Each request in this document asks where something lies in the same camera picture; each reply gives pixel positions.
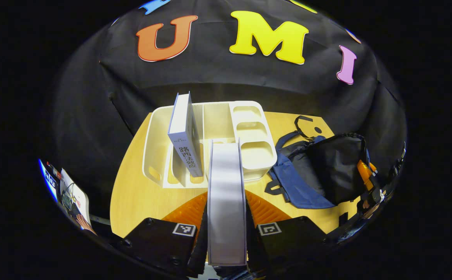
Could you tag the computer monitor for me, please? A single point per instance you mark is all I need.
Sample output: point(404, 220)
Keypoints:
point(49, 181)

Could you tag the white side table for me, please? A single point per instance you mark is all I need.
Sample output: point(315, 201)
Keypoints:
point(79, 198)

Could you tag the black backdrop cloth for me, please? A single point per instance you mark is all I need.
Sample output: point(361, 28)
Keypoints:
point(218, 77)

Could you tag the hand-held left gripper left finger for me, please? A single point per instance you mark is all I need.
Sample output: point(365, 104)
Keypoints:
point(200, 256)

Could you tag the white plastic bookshelf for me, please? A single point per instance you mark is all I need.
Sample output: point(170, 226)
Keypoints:
point(249, 155)

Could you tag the pale grey book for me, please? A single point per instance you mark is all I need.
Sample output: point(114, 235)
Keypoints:
point(226, 202)

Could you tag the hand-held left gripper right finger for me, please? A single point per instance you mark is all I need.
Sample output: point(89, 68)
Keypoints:
point(251, 252)

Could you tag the blue schoolbag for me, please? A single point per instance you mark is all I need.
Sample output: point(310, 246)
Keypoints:
point(300, 190)

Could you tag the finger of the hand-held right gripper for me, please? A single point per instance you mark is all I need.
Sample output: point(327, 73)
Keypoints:
point(364, 173)

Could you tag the blue-grey book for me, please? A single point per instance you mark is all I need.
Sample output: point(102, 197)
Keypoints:
point(183, 132)

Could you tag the black round table grommet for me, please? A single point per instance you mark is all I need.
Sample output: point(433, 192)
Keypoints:
point(317, 129)

